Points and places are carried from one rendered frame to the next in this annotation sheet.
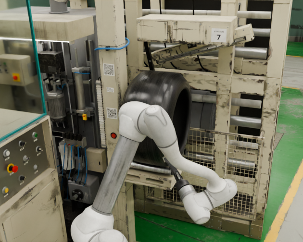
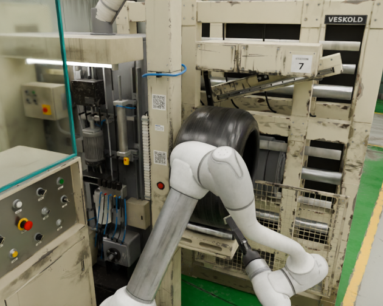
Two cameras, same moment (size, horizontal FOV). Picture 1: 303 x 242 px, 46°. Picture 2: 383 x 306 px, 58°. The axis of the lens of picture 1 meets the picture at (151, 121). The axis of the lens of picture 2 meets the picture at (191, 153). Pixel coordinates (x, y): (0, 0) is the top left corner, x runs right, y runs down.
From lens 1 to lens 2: 55 cm
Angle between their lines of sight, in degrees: 3
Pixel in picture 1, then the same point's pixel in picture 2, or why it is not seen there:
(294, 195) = (366, 263)
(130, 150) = (184, 210)
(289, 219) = (364, 294)
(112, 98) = (161, 138)
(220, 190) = (307, 271)
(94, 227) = not seen: outside the picture
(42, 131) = (70, 176)
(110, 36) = (163, 59)
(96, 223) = not seen: outside the picture
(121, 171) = (171, 240)
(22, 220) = (36, 294)
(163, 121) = (238, 171)
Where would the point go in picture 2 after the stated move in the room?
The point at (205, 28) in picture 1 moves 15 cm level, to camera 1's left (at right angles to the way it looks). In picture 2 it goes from (283, 54) to (251, 53)
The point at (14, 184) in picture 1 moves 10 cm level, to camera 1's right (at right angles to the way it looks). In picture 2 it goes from (27, 245) to (50, 246)
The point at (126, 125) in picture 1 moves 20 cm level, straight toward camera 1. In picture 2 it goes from (181, 173) to (183, 204)
